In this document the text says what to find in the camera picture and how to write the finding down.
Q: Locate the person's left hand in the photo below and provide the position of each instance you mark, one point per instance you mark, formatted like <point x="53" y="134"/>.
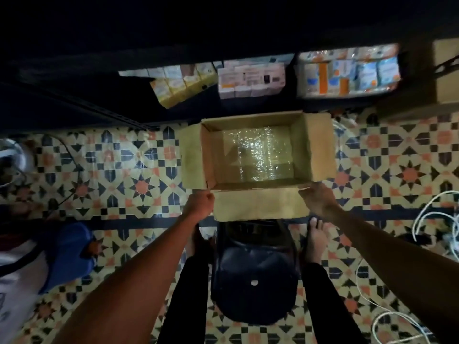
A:
<point x="199" y="204"/>

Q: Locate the person's right hand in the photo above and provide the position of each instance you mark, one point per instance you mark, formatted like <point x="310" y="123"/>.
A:
<point x="319" y="199"/>

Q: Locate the brown cardboard box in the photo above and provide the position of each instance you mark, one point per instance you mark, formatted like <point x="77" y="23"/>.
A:
<point x="258" y="204"/>

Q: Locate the black metal shelf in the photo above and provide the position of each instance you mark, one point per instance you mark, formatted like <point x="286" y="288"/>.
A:
<point x="143" y="68"/>

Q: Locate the person's left forearm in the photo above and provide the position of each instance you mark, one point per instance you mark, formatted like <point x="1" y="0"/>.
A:
<point x="129" y="290"/>

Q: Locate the person's right forearm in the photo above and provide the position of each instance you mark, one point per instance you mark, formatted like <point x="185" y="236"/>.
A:
<point x="401" y="261"/>

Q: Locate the person's right foot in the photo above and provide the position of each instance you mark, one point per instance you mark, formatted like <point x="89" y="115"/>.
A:
<point x="315" y="240"/>

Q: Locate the black plastic stool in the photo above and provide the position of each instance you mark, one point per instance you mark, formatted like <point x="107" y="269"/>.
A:
<point x="254" y="272"/>

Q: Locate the tissue packs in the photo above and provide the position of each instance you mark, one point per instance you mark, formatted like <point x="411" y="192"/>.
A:
<point x="183" y="82"/>

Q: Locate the row of orange blue packets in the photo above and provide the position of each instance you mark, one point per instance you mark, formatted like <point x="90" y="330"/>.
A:
<point x="348" y="73"/>

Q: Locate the stack of pink white boxes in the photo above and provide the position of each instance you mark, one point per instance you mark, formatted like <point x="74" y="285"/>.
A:
<point x="251" y="80"/>

